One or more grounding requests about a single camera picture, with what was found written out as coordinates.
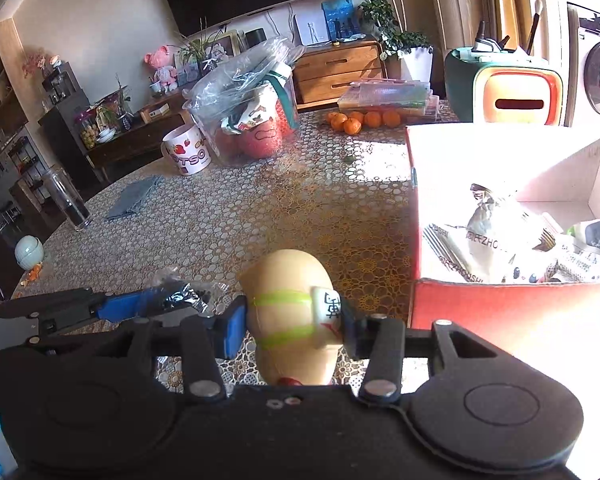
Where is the black speaker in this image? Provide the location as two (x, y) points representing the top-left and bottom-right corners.
(245, 28), (266, 49)

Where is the white snack packet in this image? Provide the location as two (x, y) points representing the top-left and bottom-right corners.
(554, 235), (600, 283)

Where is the clear flat plastic case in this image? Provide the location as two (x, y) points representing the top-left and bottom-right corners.
(337, 79), (439, 124)

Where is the yellow egg shaped toy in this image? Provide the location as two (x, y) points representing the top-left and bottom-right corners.
(239, 249), (343, 386)

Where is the red white cardboard box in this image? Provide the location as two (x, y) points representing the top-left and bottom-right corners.
(405, 122), (600, 352)

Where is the dark low tv bench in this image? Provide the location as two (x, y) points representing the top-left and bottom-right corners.
(86, 90), (193, 181)

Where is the wooden drawer cabinet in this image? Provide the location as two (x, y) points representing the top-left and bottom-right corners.
(294, 39), (387, 110)

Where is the white front-load washing machine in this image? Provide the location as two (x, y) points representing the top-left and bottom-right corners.
(565, 3), (600, 128)

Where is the clear plastic bag of goods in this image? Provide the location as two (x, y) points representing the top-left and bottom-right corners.
(182, 37), (304, 167)

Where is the dark crinkled wrapper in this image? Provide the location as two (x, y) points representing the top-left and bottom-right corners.
(147, 266), (230, 318)

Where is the framed photo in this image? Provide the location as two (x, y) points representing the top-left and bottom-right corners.
(204, 29), (242, 64)

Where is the orange green storage stool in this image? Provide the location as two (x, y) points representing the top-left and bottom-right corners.
(444, 47), (564, 126)

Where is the blue folded cloth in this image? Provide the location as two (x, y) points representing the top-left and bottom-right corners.
(106, 176), (164, 221)

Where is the pink pig plush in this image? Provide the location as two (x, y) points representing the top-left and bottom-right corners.
(144, 44), (178, 92)

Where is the glass water bottle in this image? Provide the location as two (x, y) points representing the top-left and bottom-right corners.
(42, 165), (91, 232)

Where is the tall green potted plant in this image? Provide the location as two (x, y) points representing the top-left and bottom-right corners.
(358, 0), (434, 61)

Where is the white strawberry mug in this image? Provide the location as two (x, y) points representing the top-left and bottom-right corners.
(161, 125), (211, 177)

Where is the orange tangerine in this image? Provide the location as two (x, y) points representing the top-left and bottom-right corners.
(328, 113), (348, 131)
(364, 112), (382, 128)
(381, 110), (402, 128)
(342, 117), (362, 136)

